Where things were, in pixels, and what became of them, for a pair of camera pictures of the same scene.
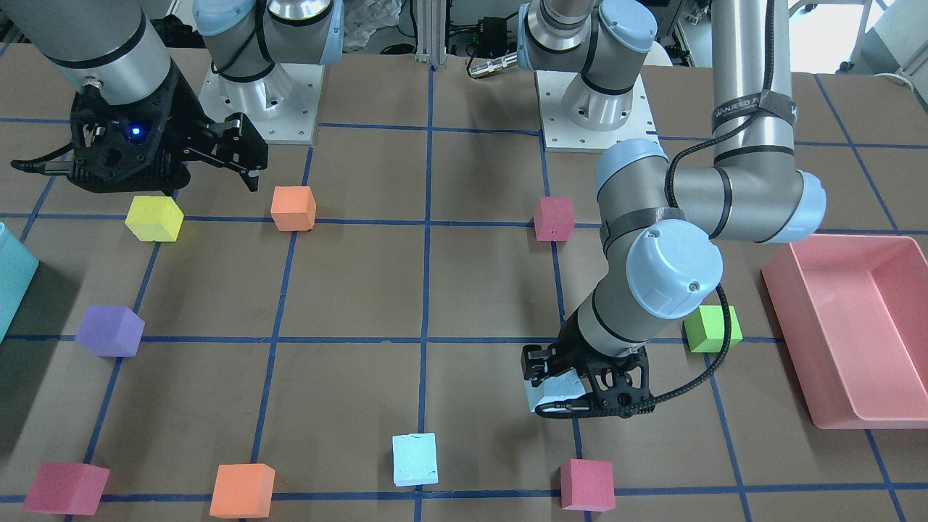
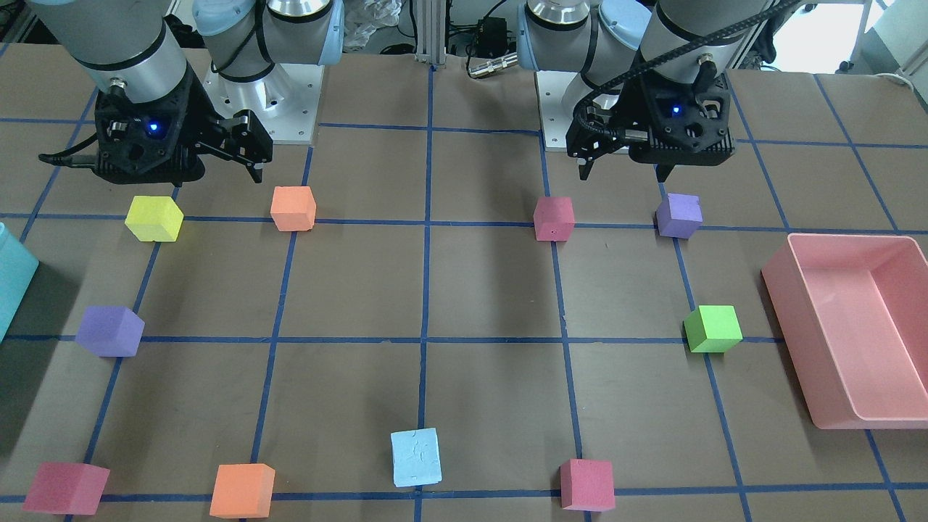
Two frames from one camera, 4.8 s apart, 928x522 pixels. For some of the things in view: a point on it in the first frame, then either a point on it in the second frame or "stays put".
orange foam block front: [243, 491] stays put
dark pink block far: [554, 219] stays put
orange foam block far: [293, 208] stays put
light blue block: [565, 386] -> [415, 457]
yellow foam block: [154, 218] stays put
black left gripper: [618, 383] -> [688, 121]
